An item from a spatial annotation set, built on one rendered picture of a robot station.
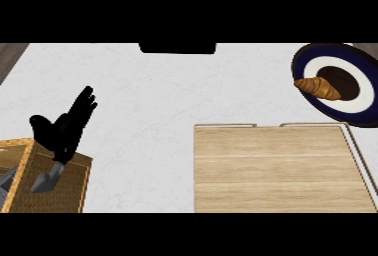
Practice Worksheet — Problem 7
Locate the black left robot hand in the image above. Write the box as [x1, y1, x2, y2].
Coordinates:
[27, 85, 98, 165]

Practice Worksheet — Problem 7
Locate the blue and white plate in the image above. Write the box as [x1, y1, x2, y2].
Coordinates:
[289, 43, 378, 128]

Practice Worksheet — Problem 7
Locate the woven wicker basket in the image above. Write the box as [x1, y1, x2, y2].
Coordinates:
[0, 137, 94, 214]

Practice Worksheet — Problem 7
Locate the black appliance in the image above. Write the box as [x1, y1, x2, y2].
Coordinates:
[137, 43, 218, 55]

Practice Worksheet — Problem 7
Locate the pale wooden tray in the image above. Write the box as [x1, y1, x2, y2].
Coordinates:
[193, 123, 378, 214]

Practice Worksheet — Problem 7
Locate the golden brown croissant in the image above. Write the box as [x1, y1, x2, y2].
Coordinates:
[293, 76, 342, 101]

